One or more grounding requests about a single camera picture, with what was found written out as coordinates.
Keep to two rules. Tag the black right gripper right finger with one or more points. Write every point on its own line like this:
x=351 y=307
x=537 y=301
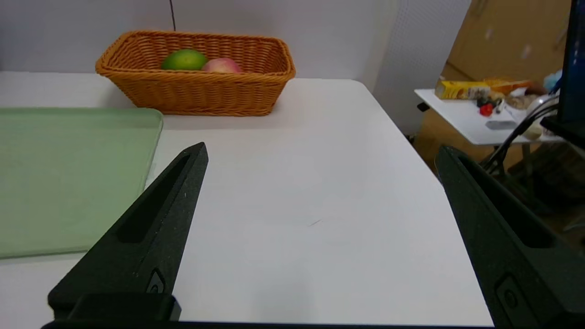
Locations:
x=512 y=256

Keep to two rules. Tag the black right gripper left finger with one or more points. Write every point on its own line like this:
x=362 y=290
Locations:
x=146 y=237

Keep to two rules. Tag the green citrus fruit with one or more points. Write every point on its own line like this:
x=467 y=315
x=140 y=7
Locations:
x=184 y=60

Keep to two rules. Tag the pink peach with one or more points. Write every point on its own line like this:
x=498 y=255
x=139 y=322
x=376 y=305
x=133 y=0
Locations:
x=221 y=66

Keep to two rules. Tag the orange wicker basket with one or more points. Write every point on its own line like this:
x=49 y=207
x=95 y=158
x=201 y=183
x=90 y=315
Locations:
x=196 y=91

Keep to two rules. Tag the light green plastic tray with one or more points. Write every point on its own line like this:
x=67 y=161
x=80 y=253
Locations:
x=68 y=178

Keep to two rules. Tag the grey flat object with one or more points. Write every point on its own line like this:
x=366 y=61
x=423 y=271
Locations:
x=500 y=124

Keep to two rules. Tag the white side table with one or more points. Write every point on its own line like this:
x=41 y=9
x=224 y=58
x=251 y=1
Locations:
x=470 y=119

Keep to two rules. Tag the small red object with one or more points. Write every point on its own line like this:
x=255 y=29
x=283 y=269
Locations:
x=486 y=109

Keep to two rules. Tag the small black object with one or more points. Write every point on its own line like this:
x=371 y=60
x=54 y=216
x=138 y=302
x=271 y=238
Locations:
x=484 y=101

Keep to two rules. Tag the orange packet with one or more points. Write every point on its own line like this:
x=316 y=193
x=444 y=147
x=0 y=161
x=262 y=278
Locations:
x=509 y=86

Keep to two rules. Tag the small black block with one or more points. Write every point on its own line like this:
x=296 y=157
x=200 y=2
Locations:
x=423 y=107

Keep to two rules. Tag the yellow box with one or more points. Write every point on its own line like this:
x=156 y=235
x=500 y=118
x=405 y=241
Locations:
x=459 y=90

